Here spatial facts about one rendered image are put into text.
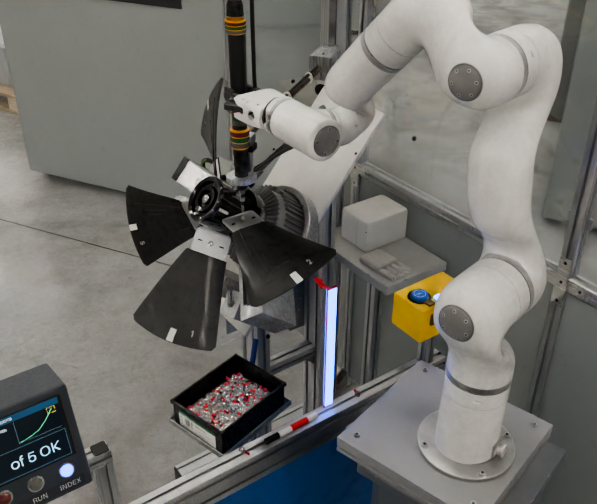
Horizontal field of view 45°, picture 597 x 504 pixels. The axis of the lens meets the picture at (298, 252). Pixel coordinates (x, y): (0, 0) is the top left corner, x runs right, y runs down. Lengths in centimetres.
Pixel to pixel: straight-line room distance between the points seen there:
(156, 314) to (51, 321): 177
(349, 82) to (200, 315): 77
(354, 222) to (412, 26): 116
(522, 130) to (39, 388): 85
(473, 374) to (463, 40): 58
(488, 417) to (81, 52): 337
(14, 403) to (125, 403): 184
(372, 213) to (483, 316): 111
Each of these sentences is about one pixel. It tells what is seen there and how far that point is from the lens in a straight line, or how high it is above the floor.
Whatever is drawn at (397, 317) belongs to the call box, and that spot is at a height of 101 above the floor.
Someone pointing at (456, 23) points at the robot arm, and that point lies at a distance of 110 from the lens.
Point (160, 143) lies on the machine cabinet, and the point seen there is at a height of 42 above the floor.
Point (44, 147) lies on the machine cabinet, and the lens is 476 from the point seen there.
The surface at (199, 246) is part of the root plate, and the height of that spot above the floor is 111.
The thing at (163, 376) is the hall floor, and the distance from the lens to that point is 313.
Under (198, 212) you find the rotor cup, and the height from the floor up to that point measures 119.
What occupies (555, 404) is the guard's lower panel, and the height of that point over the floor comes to 60.
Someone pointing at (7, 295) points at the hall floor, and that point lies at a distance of 381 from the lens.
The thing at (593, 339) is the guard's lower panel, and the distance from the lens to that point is 204.
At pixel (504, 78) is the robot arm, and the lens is 105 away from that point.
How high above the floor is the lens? 204
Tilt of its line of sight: 32 degrees down
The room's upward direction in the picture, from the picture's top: straight up
